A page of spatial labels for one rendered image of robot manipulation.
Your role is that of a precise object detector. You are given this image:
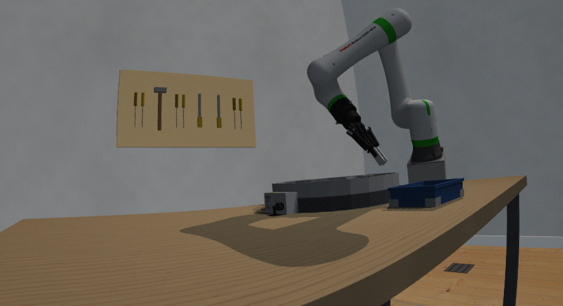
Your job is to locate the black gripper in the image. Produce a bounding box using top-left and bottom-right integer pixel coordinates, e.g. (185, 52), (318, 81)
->
(341, 110), (388, 166)

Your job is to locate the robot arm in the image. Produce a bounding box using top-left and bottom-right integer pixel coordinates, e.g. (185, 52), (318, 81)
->
(307, 9), (443, 162)

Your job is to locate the blue plastic crate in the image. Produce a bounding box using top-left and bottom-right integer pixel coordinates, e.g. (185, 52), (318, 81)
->
(388, 178), (464, 207)

